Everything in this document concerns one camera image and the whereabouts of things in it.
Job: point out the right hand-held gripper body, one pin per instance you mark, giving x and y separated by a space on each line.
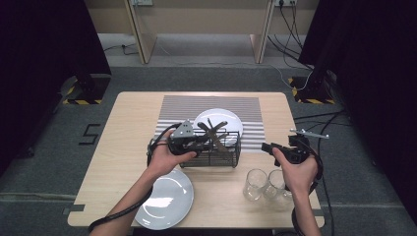
296 152

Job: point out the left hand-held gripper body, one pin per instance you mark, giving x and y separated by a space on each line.
183 144

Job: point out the white plate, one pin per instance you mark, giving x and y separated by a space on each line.
218 114
167 203

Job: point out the clear drinking glass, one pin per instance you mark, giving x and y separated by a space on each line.
252 190
278 193

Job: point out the person's right hand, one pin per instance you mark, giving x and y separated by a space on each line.
300 177

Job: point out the person's left hand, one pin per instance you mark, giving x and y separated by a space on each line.
160 160

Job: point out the metal cutlery piece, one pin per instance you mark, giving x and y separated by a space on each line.
202 126
222 124
209 121

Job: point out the striped placemat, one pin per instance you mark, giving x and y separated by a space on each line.
209 103

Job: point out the stand base with striped tape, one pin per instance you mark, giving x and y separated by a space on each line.
88 90
311 93

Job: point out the grey tape strip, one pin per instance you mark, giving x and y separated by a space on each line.
319 213
73 209

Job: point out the black curtain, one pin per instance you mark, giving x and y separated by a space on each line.
39 65
377 82

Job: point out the beige wooden desk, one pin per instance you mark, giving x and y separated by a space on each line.
203 19

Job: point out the wall socket with plugs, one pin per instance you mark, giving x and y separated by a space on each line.
288 2

